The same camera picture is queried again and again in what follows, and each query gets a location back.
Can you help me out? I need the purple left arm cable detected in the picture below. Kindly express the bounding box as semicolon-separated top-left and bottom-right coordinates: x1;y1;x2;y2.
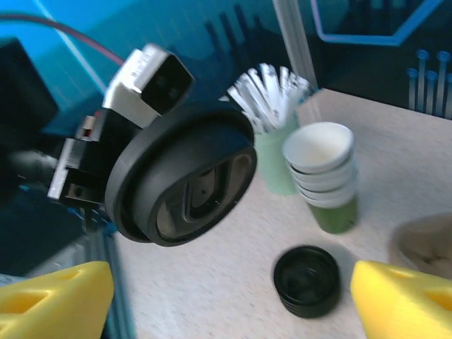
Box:
0;13;125;66

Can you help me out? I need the blue aluminium table edge rail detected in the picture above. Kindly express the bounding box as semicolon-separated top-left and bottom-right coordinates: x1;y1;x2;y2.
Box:
83;225;137;339

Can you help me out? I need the white paper-wrapped stick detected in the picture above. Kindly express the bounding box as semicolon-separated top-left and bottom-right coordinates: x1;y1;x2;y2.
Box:
225;86;264;133
277;66;294;124
287;76;314;117
259;62;283;130
243;69;275;131

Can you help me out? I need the white grey left wrist camera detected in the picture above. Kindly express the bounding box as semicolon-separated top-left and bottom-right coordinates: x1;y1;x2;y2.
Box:
102;42;196;129

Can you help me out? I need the mint green holder cup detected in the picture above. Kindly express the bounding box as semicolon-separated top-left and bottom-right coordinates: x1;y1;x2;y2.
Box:
254;109;301;196

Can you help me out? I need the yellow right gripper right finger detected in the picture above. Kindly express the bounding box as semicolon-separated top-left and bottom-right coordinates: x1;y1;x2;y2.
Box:
350;260;452;339

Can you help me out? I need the aluminium frame post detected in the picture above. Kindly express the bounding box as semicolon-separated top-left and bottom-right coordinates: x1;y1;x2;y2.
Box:
271;0;321;93

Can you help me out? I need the brown pulp cup carrier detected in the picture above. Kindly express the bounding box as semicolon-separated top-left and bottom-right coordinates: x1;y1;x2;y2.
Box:
390;213;452;280

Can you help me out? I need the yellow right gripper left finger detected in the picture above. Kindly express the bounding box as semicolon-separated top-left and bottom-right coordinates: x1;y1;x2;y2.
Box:
0;260;116;339

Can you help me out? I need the black plastic cup lid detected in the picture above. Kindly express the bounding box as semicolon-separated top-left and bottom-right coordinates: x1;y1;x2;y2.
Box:
105;107;258;247

